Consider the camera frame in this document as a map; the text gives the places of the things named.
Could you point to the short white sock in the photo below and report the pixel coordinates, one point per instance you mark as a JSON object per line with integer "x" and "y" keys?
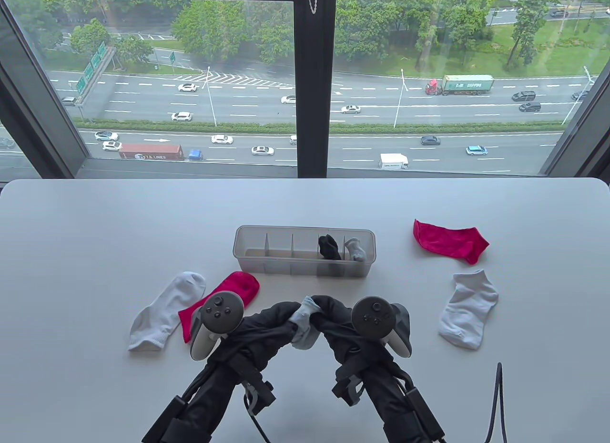
{"x": 467, "y": 314}

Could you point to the black window frame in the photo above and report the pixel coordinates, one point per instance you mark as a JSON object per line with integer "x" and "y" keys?
{"x": 314, "y": 80}

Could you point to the grey and white controller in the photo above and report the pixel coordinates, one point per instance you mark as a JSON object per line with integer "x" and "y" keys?
{"x": 219, "y": 312}
{"x": 374, "y": 316}

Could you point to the black sock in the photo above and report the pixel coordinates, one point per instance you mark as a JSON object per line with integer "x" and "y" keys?
{"x": 329, "y": 247}

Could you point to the short red sock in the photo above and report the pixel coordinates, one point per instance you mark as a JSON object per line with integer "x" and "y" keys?
{"x": 448, "y": 240}

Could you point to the person's left forearm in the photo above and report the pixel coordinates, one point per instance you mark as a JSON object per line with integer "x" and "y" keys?
{"x": 209, "y": 405}

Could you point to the black labelled adapter box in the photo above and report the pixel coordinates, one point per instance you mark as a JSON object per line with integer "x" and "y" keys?
{"x": 424, "y": 414}

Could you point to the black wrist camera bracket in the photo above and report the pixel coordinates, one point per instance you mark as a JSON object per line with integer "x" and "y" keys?
{"x": 348, "y": 390}
{"x": 259, "y": 395}

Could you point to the person's right forearm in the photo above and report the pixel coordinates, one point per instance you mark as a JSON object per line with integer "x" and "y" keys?
{"x": 395, "y": 409}

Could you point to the long red sock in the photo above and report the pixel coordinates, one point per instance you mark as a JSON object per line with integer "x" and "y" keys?
{"x": 238, "y": 285}

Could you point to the short light blue sock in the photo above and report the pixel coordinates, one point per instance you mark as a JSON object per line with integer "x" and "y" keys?
{"x": 305, "y": 328}

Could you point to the person's right hand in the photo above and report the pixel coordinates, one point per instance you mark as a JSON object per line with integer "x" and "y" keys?
{"x": 338, "y": 328}

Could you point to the person's left hand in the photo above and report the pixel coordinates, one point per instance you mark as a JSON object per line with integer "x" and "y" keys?
{"x": 262, "y": 333}

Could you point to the grey sock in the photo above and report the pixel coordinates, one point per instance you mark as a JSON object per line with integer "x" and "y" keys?
{"x": 356, "y": 252}

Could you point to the long white sock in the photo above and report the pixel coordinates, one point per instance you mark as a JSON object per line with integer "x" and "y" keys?
{"x": 162, "y": 314}

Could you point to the translucent divided organizer box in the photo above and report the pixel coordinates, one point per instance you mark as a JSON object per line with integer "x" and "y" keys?
{"x": 286, "y": 266}

